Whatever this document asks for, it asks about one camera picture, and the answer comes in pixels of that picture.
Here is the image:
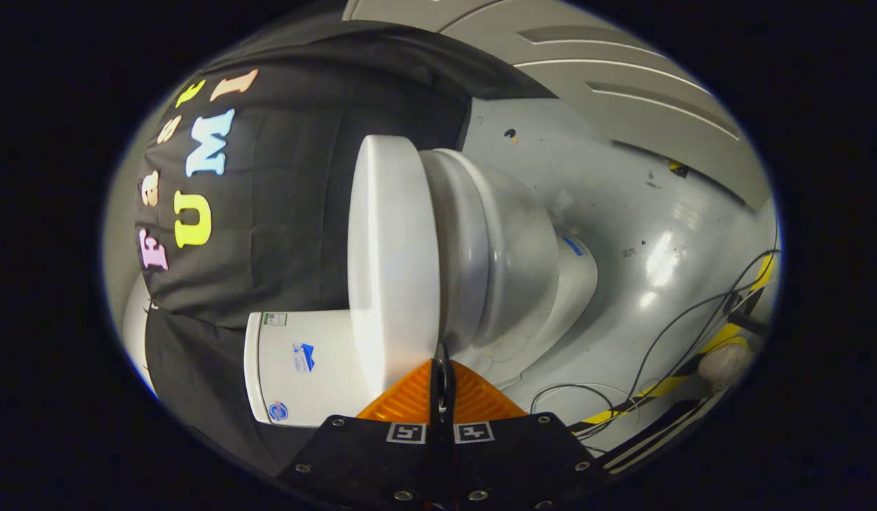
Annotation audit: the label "black backdrop cloth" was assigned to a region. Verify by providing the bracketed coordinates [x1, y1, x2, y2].
[133, 18, 553, 476]

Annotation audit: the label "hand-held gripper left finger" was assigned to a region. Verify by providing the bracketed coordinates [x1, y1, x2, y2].
[277, 342, 445, 511]

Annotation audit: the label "white toilet lid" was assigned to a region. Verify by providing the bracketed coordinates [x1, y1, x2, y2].
[348, 135, 441, 395]

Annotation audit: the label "white grey drawer cabinet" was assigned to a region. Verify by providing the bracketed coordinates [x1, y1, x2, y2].
[343, 0, 774, 214]

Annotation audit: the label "white ceramic toilet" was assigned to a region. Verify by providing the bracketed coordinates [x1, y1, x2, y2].
[243, 145, 599, 428]

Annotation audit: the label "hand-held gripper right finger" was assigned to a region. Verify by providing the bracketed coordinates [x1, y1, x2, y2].
[442, 342, 610, 511]

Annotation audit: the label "white rounded object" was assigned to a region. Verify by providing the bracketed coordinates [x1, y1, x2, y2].
[697, 344, 751, 391]

